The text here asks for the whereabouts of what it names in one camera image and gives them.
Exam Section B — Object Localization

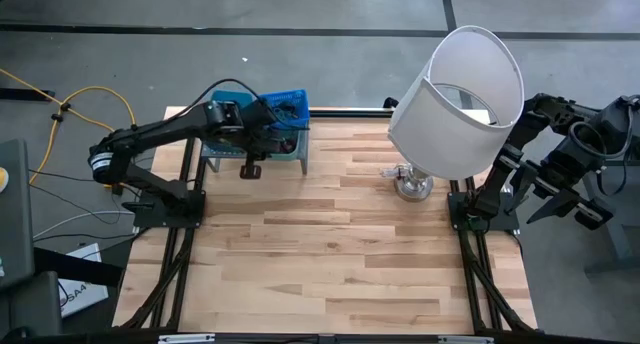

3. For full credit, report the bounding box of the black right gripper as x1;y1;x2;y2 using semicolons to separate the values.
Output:
499;144;616;231

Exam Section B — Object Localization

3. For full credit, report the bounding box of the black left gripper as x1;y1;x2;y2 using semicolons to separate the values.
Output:
233;100;302;181

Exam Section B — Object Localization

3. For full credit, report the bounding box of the wide black rubber band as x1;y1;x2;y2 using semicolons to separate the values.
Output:
272;99;305;126

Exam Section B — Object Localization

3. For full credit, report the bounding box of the blue slotted plastic basket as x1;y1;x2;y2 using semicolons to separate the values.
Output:
258;88;312;132

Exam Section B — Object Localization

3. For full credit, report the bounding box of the grey perforated metal riser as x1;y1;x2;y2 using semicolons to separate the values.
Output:
201;128;310;176

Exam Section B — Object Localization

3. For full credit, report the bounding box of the silver lamp white shade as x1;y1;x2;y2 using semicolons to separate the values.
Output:
381;24;526;203

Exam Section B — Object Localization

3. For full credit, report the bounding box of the white cardboard box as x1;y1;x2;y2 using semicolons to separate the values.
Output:
56;241;110;319

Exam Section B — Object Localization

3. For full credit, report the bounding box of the dark grey monitor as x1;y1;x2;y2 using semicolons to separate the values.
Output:
0;138;36;291

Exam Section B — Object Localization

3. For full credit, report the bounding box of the black aluminium rig frame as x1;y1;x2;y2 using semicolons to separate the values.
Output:
112;106;540;344

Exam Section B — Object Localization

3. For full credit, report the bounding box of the clear lamp cord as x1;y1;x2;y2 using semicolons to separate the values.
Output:
379;164;407;182

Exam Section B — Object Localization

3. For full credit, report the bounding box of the yellow extension cable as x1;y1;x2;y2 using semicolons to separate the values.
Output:
0;67;138;190

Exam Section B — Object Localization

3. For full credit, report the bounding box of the white cable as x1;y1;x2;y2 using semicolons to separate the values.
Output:
31;209;138;241

